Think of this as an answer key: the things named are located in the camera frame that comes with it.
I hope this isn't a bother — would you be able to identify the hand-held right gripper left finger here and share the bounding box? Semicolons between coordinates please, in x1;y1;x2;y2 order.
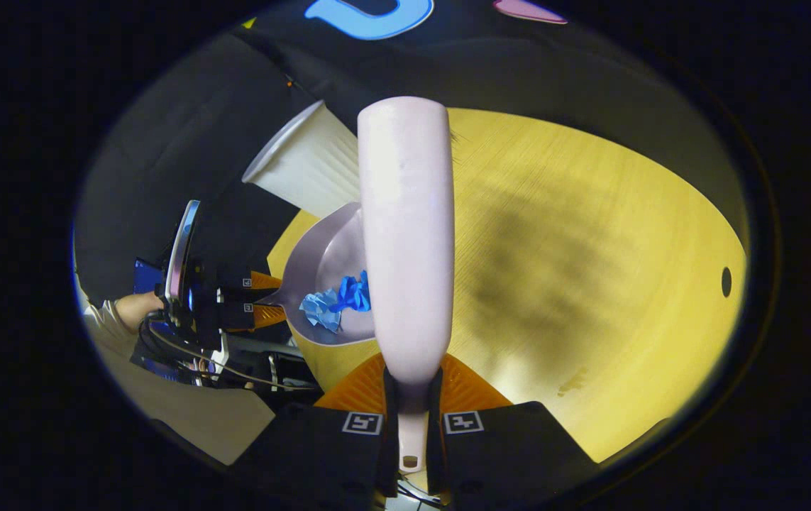
231;353;400;508

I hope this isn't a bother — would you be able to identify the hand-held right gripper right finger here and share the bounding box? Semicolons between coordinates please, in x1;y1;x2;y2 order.
425;353;601;506

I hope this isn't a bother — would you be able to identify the small pink broom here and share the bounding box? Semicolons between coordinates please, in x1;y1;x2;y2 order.
357;96;456;473

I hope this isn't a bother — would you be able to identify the pink dustpan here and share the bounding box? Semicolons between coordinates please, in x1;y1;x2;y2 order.
258;202;377;347

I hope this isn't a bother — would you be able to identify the black cable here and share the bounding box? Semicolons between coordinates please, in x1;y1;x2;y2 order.
146;323;321;392

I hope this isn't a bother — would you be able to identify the person's light top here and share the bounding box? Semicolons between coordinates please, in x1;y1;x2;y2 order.
93;341;278;467

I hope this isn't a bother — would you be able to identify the white ribbed garbage bin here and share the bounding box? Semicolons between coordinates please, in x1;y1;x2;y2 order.
242;100;363;219

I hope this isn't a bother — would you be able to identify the light blue paper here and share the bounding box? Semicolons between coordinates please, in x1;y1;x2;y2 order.
299;287;343;334

